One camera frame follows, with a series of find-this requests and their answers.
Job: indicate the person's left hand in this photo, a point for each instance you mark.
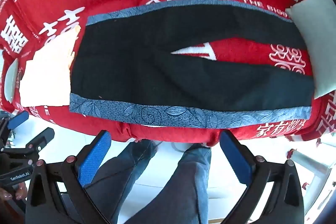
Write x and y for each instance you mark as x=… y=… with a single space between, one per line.
x=16 y=193

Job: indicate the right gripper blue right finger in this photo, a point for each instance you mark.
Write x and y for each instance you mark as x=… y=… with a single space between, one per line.
x=285 y=202

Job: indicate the black pants with blue stripe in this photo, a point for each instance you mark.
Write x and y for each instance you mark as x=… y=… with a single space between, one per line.
x=185 y=64

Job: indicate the white folded cloth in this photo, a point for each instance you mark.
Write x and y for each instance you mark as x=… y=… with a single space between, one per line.
x=46 y=80

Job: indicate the grey throw pillow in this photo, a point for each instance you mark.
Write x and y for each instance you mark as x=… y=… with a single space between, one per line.
x=315 y=20

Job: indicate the small grey cushion left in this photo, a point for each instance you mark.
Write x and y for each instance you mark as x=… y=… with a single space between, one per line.
x=10 y=81

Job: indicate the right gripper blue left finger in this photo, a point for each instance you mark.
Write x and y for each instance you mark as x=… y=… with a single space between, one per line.
x=45 y=203

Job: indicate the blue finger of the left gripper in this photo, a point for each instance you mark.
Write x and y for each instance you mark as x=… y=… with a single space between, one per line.
x=38 y=143
x=17 y=120

